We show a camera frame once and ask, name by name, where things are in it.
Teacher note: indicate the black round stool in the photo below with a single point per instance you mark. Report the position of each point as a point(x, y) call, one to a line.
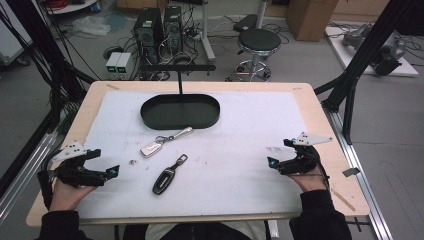
point(259, 41)

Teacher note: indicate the aluminium rail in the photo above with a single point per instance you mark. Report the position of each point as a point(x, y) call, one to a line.
point(23, 180)
point(361, 186)

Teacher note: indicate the black oval tray key stand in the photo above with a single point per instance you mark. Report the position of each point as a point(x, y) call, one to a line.
point(180, 113)

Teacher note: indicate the clear plastic bag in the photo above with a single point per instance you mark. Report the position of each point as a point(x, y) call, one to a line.
point(90, 26)

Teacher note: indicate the person's right hand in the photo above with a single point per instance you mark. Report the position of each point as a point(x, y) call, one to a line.
point(310, 181)

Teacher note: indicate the grey and black device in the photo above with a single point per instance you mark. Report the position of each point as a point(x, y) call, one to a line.
point(388, 55)

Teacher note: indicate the black metal frame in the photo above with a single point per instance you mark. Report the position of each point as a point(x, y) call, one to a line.
point(363, 50)
point(50, 56)

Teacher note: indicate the small dark flat piece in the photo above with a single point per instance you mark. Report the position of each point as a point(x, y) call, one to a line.
point(351, 172)

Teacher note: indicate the person's torso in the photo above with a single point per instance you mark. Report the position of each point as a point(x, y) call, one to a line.
point(196, 232)

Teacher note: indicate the black computer tower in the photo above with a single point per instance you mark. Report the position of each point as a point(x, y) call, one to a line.
point(173, 28)
point(148, 33)

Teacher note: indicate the white table mat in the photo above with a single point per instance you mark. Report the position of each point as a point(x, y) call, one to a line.
point(233, 166)

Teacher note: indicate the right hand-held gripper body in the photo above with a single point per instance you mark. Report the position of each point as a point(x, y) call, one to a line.
point(301, 163)

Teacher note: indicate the white board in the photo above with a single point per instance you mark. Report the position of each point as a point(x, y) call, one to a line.
point(346, 56)

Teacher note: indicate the white power supply unit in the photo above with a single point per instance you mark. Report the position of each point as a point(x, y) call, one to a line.
point(123, 65)
point(112, 65)

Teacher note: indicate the black key fob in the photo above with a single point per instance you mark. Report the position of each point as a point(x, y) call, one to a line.
point(165, 180)

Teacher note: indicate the thin wooden stick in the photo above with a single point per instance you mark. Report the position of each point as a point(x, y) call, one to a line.
point(343, 200)

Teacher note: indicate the brown cardboard box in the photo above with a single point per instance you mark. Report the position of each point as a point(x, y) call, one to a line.
point(310, 18)

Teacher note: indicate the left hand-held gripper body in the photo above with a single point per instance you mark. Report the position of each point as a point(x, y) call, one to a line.
point(76, 175)

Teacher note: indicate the white desk leg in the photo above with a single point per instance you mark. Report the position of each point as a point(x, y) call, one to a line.
point(206, 36)

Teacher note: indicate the person's left hand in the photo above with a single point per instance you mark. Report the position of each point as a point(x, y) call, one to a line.
point(68, 196)

